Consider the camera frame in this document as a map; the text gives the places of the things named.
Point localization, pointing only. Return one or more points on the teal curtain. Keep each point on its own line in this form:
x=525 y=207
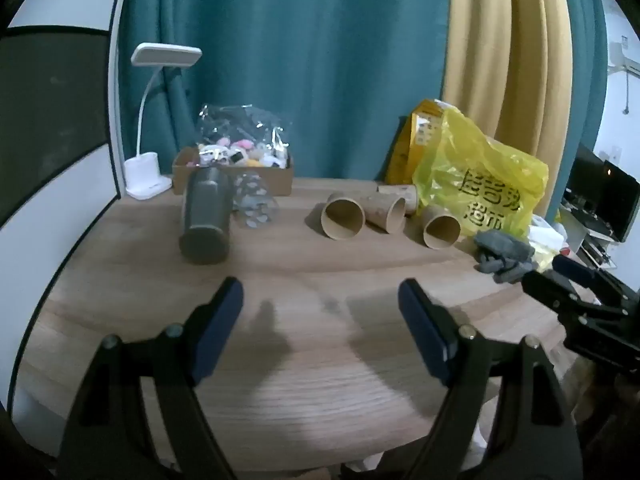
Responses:
x=300 y=60

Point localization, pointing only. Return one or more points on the black monitor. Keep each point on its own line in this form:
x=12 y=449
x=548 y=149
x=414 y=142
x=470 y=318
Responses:
x=607 y=195

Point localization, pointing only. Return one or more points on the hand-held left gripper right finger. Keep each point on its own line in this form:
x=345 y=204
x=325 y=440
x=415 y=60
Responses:
x=424 y=332

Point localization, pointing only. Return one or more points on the orange paper package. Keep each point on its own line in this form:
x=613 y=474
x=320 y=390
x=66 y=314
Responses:
x=417 y=140

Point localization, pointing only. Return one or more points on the grey glove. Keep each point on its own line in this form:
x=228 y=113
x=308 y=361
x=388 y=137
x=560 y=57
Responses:
x=502 y=255

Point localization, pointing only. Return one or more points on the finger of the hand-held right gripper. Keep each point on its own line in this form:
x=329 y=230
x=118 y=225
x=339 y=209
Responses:
x=575 y=267
x=550 y=290

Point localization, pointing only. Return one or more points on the yellow plastic bag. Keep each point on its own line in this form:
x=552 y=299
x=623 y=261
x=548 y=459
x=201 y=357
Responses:
x=480 y=180

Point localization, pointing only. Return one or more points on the cardboard box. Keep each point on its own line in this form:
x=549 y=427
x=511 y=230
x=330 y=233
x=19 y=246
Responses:
x=230 y=180

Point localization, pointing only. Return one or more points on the brown paper cup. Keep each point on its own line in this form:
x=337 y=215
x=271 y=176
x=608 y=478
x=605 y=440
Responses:
x=382 y=210
x=341 y=216
x=440 y=227
x=402 y=194

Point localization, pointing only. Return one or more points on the yellow curtain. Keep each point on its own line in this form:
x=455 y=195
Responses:
x=505 y=55

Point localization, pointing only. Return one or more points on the clear patterned plastic cup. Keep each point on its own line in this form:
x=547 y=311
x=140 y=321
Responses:
x=252 y=200

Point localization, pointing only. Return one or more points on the dark grey metal cup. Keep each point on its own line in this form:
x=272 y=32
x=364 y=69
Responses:
x=206 y=212

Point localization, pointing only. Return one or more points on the clear bag of small toys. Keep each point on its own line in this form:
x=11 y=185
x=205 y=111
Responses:
x=242 y=132

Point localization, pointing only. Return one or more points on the white desk lamp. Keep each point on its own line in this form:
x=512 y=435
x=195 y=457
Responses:
x=147 y=160

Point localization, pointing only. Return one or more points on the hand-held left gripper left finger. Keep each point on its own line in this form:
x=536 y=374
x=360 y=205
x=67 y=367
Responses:
x=219 y=332

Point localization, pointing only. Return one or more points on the white air conditioner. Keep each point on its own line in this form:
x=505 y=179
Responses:
x=624 y=60

